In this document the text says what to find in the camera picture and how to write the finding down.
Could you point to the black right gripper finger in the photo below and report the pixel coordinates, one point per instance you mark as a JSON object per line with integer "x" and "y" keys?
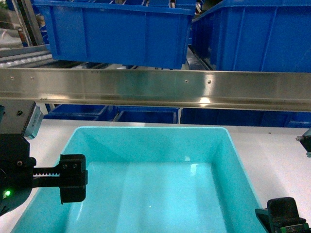
{"x": 281, "y": 216}

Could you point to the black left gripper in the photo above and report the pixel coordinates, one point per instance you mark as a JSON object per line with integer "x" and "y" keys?
{"x": 18, "y": 175}

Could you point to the turquoise plastic bin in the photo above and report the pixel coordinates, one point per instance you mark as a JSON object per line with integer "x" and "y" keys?
{"x": 151, "y": 180}

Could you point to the blue bin lower left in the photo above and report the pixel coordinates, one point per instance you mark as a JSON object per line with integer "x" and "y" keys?
{"x": 83, "y": 112}

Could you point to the blue bin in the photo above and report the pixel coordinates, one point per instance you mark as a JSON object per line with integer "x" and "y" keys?
{"x": 254, "y": 118}
{"x": 255, "y": 35}
{"x": 83, "y": 112}
{"x": 138, "y": 35}
{"x": 161, "y": 115}

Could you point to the blue bin lower middle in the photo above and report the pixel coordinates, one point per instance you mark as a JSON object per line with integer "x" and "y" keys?
{"x": 161, "y": 115}

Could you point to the blue bin lower right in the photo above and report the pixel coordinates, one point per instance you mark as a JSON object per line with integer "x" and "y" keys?
{"x": 254, "y": 118}

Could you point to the roller conveyor track left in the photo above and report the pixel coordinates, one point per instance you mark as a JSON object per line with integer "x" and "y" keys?
{"x": 22, "y": 56}

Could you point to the blue bin upper left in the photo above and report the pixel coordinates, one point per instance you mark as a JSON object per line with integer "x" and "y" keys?
{"x": 138, "y": 35}

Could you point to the blue bin upper right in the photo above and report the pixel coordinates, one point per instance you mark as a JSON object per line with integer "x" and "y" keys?
{"x": 255, "y": 35}

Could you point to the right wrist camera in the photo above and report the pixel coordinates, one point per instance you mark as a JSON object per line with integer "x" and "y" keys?
{"x": 305, "y": 141}

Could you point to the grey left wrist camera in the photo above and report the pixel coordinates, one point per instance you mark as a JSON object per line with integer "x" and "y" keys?
{"x": 22, "y": 117}

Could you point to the stainless steel shelf rail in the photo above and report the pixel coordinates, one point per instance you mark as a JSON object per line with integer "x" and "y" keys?
{"x": 267, "y": 91}

